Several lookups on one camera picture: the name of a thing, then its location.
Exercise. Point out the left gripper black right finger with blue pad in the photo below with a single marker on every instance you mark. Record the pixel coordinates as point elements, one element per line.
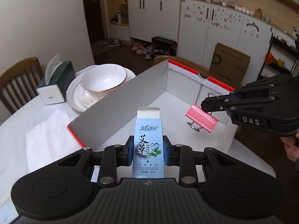
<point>182,157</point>

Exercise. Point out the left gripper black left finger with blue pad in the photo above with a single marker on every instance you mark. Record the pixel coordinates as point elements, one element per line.
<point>113,157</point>

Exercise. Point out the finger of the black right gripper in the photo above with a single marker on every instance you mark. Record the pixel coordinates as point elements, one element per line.
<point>215,103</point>

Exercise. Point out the pink binder clip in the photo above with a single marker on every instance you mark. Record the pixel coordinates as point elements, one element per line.
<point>200,119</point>

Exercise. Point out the light blue essential oil box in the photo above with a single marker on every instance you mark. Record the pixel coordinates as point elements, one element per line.
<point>148,156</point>

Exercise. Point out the person's hand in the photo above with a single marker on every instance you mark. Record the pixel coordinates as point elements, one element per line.
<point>292,150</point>

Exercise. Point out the brown cardboard box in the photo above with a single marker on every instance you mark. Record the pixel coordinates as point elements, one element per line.
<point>228,65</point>

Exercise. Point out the red white cardboard box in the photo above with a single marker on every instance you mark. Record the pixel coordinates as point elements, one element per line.
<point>167,86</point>

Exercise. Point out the white paper napkin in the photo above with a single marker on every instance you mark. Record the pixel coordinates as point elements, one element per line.
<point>50,141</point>

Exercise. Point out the white bowl gold rim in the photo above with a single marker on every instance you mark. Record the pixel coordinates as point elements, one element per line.
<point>103,78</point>

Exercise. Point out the white speckled cabinet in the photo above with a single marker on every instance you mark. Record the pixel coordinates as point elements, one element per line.
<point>204,25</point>

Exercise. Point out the black shoe rack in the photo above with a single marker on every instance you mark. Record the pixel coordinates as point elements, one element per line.
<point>163,46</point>

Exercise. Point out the green white tissue box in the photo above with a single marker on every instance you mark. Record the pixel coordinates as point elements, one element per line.
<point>58,76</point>

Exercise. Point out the brown wooden chair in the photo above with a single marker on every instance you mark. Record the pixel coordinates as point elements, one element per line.
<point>19,83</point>

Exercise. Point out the white cabinet black handles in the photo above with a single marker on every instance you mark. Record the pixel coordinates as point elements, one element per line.
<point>150,18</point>

